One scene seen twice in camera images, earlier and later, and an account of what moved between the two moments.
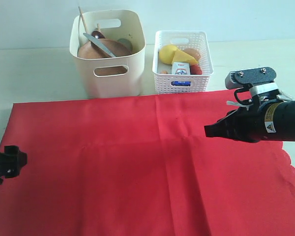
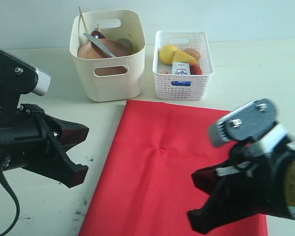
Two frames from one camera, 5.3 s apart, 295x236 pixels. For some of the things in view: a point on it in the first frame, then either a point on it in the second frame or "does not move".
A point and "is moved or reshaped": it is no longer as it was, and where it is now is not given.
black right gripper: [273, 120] -> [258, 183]
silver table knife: [95, 40] does not move
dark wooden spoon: [98, 35] does not move
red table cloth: [141, 165] is moved or reshaped
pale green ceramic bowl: [126, 43] does not move
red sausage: [195, 70] does not move
